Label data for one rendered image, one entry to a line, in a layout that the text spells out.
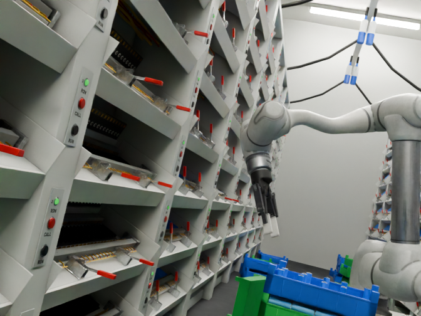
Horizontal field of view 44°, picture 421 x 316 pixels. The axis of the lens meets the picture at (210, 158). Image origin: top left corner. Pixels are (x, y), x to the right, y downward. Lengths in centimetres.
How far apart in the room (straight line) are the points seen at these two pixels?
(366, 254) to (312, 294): 72
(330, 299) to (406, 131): 78
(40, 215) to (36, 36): 26
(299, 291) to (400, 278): 59
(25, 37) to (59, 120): 15
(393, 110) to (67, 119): 144
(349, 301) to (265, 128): 63
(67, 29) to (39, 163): 20
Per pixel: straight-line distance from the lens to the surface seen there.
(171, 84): 150
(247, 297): 253
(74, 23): 83
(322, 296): 149
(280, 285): 150
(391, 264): 203
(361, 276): 217
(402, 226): 203
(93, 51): 86
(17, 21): 69
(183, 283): 218
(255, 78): 292
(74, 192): 93
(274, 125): 175
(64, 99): 81
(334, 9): 625
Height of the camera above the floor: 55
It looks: 4 degrees up
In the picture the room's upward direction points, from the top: 13 degrees clockwise
